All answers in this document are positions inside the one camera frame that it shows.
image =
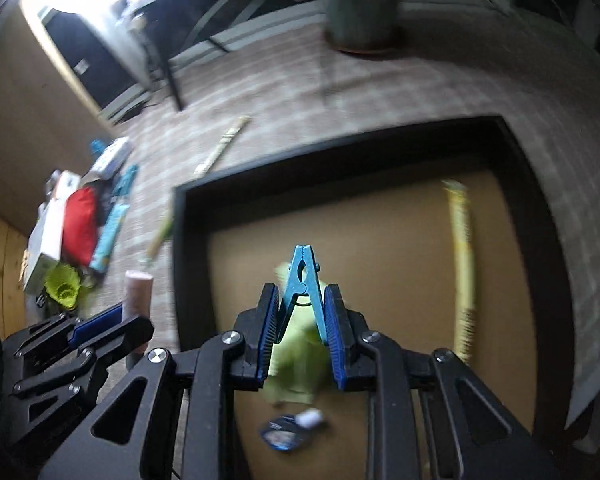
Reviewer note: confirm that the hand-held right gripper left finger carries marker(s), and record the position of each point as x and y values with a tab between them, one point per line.
267	332

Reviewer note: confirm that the black storage box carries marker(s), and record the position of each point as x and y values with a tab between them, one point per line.
380	240

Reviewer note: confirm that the black table leg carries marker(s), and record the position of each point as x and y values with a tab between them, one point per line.
172	85

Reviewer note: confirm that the red fabric pouch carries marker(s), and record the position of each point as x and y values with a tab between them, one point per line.
80	225

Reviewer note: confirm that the dark cabinet front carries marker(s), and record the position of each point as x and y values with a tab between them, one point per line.
85	50

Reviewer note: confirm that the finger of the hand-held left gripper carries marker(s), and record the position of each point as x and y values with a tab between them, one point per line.
97	324
125	332

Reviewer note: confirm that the white dotted tissue pack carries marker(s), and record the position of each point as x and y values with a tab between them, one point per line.
114	156

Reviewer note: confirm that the long yellow printed packet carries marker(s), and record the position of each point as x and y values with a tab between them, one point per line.
461	260

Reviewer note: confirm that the light green cloth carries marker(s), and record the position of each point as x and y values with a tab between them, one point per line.
297	360

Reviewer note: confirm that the white printed carton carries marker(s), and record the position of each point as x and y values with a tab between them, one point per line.
50	230

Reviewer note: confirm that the potted plant grey pot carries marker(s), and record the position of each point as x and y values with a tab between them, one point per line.
360	10

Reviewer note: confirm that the wooden plank board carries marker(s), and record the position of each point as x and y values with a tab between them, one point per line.
0	260

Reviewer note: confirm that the small blue white packet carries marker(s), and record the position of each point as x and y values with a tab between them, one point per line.
285	435

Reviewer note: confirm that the blue plastic packet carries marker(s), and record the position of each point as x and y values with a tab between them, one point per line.
111	225

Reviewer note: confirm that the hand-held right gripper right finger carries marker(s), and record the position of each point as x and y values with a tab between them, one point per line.
336	340

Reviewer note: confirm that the brown cabinet panel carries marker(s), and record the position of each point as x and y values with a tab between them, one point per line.
25	125

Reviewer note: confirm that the blue plastic clothespin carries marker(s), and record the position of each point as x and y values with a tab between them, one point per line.
294	285
96	147

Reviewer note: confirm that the pink cylinder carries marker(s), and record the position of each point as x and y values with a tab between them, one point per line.
137	295

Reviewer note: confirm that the checked cloth covered desktop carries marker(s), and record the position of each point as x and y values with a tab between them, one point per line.
330	90

